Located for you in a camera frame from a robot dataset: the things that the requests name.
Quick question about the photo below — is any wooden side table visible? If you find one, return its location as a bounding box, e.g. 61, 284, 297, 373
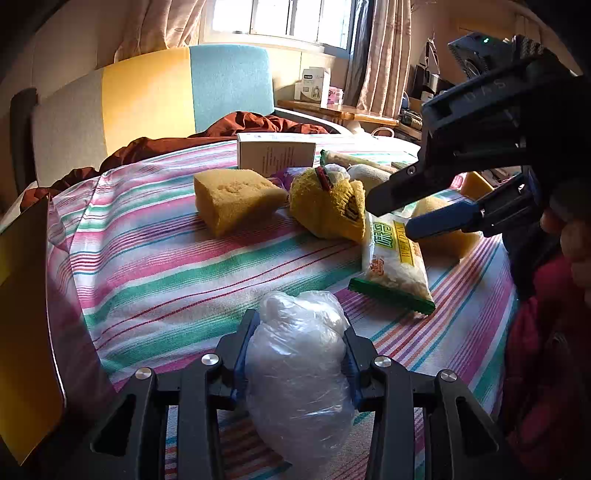
277, 99, 400, 134

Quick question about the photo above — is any clear bag with white bun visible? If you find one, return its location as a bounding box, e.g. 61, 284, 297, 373
346, 164, 393, 195

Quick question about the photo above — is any clear plastic bag bundle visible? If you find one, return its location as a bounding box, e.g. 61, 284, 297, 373
245, 291, 356, 467

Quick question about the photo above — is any window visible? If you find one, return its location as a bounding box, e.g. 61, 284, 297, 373
203, 0, 356, 51

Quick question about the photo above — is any person's right hand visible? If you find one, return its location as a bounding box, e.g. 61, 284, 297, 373
540, 203, 591, 289

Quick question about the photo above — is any small orange sponge block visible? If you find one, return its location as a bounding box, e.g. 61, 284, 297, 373
461, 172, 496, 200

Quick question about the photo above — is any wedge-shaped yellow sponge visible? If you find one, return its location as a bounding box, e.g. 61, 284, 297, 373
409, 194, 483, 261

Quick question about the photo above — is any yellow green snack packet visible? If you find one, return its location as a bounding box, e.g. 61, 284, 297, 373
348, 210, 437, 318

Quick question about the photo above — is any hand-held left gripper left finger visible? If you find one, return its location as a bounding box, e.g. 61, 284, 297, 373
69, 308, 259, 480

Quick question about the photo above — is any white cardboard box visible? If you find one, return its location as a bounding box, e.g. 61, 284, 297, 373
237, 132, 317, 178

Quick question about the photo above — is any clear green-edged packet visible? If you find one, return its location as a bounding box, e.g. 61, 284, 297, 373
320, 150, 398, 176

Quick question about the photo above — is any rust brown cloth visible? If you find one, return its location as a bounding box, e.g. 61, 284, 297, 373
18, 111, 333, 208

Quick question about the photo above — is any beige curtain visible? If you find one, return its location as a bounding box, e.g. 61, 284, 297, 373
113, 0, 218, 63
344, 0, 414, 118

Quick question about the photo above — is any large yellow sponge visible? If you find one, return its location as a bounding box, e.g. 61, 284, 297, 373
193, 168, 289, 238

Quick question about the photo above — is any striped bedsheet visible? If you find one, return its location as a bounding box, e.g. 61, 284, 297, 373
0, 134, 522, 480

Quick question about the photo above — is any yellow board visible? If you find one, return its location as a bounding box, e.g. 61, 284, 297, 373
0, 196, 68, 467

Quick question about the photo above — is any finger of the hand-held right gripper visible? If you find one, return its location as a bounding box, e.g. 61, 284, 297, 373
366, 154, 465, 217
405, 171, 543, 241

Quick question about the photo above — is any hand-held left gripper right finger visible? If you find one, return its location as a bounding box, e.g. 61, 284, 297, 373
342, 323, 522, 480

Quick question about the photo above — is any person's right forearm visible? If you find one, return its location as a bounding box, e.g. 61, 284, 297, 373
501, 254, 591, 480

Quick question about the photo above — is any yellow fluffy towel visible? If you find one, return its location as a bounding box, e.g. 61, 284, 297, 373
288, 166, 368, 244

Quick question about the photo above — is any yellow blue grey sofa chair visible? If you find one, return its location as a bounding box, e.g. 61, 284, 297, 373
9, 45, 342, 195

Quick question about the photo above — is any white appliance box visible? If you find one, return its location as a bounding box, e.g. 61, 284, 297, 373
294, 67, 332, 103

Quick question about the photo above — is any purple wrapper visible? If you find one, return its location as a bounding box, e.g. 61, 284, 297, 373
270, 167, 303, 190

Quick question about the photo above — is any chair with cables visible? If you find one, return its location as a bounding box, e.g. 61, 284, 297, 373
398, 90, 444, 139

